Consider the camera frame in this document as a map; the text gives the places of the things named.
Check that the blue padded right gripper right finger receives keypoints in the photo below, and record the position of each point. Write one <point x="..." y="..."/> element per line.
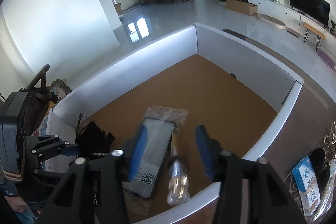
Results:
<point x="213" y="157"/>

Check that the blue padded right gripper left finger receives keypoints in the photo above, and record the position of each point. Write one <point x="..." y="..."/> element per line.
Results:
<point x="133" y="150"/>

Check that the phone case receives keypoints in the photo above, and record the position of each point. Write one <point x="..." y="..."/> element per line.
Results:
<point x="160" y="122"/>

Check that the clear bottle with gold cap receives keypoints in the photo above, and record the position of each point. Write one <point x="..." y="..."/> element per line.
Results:
<point x="178" y="189"/>

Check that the blue white medicine box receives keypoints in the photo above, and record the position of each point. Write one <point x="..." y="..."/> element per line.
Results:
<point x="307" y="185"/>

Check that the black white woven hair band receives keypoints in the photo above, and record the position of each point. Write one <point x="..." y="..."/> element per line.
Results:
<point x="330" y="138"/>

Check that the chopsticks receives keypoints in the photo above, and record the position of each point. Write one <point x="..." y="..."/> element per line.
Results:
<point x="326" y="201"/>

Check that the person's left hand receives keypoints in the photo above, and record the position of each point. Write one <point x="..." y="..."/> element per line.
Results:
<point x="11" y="208"/>

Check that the black pouch in box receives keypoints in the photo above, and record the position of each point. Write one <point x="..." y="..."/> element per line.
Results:
<point x="92" y="141"/>

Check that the round floor mat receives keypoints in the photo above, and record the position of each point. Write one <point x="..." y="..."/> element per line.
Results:
<point x="271" y="21"/>

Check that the brown cardboard box on floor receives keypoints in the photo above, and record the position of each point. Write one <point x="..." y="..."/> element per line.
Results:
<point x="242" y="7"/>

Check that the white tv cabinet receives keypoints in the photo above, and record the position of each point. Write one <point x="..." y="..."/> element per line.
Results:
<point x="291" y="18"/>

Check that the small wooden bench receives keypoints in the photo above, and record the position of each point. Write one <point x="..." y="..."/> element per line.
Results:
<point x="320" y="37"/>

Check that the black television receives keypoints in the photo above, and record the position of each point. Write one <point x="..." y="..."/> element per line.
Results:
<point x="317" y="9"/>

